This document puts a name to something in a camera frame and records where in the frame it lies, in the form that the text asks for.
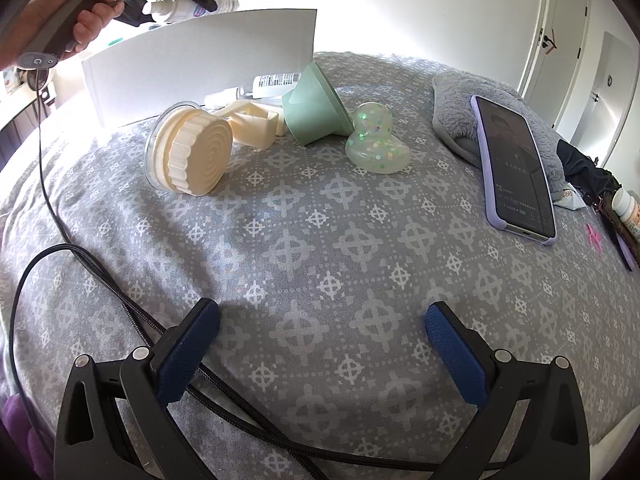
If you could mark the white paper wrapper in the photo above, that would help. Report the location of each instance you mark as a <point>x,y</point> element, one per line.
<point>570,200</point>

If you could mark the white cardboard box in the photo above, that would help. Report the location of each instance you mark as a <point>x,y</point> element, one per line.
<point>200,50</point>

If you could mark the white door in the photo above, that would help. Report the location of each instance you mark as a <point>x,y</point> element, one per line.
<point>555,5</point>

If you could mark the grey patterned bedcover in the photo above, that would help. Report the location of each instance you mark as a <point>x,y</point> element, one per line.
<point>310,240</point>

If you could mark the green funnel-shaped cup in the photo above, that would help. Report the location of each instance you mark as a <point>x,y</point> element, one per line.
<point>315,105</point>

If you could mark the dark patterned pouch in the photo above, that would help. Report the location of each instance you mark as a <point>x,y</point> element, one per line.
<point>612,222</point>

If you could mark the phone in lilac case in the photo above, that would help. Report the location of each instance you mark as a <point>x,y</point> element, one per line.
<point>515,170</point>

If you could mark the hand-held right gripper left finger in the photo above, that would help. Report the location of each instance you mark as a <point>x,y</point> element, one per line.
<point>192,345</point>

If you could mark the white pill bottle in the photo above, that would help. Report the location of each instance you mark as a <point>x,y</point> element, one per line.
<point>625,207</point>

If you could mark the purple cloth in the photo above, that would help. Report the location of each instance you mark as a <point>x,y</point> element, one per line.
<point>12,425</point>

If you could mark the white tube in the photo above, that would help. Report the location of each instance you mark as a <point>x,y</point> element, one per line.
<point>272,84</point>

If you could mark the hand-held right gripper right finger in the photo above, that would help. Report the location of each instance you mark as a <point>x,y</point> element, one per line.
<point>455,350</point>

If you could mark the clear glitter duck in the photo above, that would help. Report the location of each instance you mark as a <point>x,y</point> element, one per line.
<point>375,152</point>

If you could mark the cream plastic holder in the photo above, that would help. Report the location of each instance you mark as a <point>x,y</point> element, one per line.
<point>252,127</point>

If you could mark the grey plush cushion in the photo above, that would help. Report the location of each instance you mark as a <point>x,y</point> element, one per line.
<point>455,105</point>

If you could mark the white labelled bottle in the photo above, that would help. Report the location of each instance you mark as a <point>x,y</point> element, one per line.
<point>167,6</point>

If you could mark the purple flat case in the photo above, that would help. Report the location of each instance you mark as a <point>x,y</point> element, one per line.
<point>627,252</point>

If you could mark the pink hair bow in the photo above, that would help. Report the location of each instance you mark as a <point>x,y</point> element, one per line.
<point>595,240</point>

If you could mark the cream round body brush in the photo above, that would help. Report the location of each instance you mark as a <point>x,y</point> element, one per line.
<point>192,152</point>

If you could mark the small green object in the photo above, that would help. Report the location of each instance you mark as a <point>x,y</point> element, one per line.
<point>116,41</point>

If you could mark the black clothing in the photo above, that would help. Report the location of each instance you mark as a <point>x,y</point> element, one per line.
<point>580,167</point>

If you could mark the person's left hand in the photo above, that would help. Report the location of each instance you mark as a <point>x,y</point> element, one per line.
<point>92,22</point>

